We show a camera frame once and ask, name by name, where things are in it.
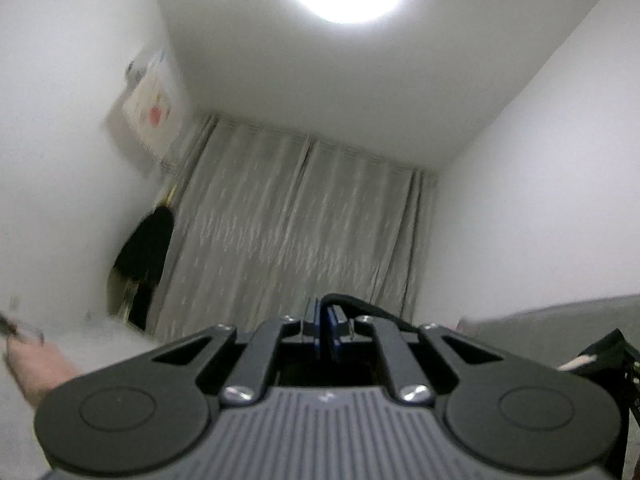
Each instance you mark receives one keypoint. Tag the folded pink garment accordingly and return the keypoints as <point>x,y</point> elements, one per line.
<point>40,370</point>

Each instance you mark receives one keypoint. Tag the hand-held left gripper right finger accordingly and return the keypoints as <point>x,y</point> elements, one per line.
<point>334,332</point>

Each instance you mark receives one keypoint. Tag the cream and black raglan shirt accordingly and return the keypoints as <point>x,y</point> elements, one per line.
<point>360,305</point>

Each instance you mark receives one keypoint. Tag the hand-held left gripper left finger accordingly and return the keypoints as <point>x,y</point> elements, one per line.
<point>314,327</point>

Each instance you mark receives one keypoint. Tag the grey bed sheet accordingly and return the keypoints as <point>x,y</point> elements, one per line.
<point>100,345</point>

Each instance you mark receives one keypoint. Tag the white wall poster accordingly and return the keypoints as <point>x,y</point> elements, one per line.
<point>152,110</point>

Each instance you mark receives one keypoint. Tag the grey star-print curtain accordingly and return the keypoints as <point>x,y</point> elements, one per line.
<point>290,235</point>

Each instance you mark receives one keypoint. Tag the grey padded headboard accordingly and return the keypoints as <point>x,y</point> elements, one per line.
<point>550,325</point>

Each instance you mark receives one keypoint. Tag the black hanging clothes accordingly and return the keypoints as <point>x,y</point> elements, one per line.
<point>145,250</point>

